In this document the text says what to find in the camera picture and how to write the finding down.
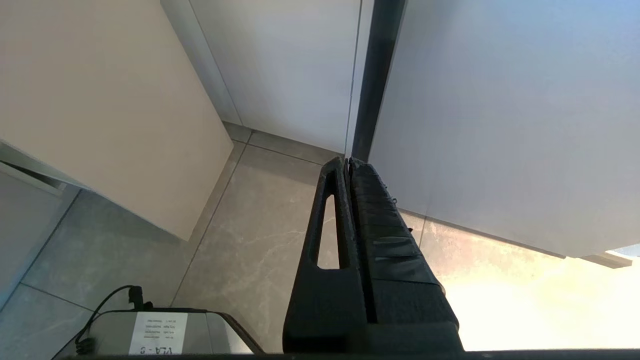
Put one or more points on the narrow beige cabinet door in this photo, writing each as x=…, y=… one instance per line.
x=205, y=60

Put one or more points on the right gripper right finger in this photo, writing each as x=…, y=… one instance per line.
x=400, y=280

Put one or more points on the dark grey door frame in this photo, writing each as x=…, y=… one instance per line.
x=380, y=65

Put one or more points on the white appliance front panel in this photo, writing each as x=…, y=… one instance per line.
x=510, y=120

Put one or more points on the grey labelled robot box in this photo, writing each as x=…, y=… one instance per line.
x=210, y=332

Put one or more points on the beige pull-out cabinet front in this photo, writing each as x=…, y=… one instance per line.
x=110, y=110

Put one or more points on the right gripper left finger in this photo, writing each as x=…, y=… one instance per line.
x=325, y=310

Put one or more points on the wide beige cabinet door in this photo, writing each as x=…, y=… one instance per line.
x=290, y=70

